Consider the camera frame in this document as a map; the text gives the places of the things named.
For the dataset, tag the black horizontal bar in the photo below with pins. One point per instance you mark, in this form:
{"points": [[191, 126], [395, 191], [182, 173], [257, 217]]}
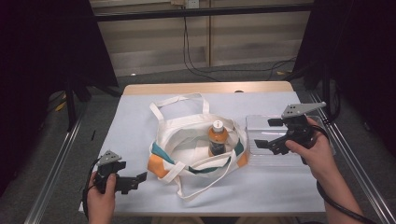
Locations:
{"points": [[202, 12]]}

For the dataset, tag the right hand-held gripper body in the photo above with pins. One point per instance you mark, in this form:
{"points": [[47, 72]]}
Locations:
{"points": [[299, 129]]}

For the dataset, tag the aluminium rail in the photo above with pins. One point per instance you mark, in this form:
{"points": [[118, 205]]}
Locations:
{"points": [[53, 174], [367, 183]]}

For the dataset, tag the white wall socket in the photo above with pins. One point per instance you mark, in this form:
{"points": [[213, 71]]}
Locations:
{"points": [[192, 3]]}

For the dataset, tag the black metal stand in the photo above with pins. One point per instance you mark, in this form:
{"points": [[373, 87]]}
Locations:
{"points": [[71, 102], [326, 90]]}

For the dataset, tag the orange drink bottle white cap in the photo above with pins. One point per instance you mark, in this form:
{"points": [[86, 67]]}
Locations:
{"points": [[217, 138]]}

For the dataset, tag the white tote bag orange teal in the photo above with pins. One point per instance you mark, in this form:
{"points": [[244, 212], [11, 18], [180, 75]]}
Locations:
{"points": [[186, 146]]}

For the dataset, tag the white table sheet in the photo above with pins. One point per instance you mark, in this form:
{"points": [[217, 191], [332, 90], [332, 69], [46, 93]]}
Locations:
{"points": [[130, 130]]}

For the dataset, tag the person's left hand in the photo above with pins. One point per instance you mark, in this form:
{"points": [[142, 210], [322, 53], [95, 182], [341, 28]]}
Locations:
{"points": [[101, 199]]}

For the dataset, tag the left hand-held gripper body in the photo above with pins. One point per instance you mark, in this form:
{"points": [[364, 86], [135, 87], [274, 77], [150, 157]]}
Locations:
{"points": [[104, 168]]}

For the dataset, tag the small black stick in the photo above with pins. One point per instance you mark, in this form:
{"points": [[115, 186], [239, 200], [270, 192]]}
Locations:
{"points": [[92, 134]]}

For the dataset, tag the clear plastic tray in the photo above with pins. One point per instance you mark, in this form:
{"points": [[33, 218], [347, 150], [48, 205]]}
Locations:
{"points": [[264, 155]]}

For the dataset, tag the person's right hand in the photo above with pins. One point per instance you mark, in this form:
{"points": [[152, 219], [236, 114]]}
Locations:
{"points": [[320, 155]]}

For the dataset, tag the black curtain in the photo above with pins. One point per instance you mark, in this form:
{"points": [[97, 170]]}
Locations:
{"points": [[37, 62], [358, 56]]}

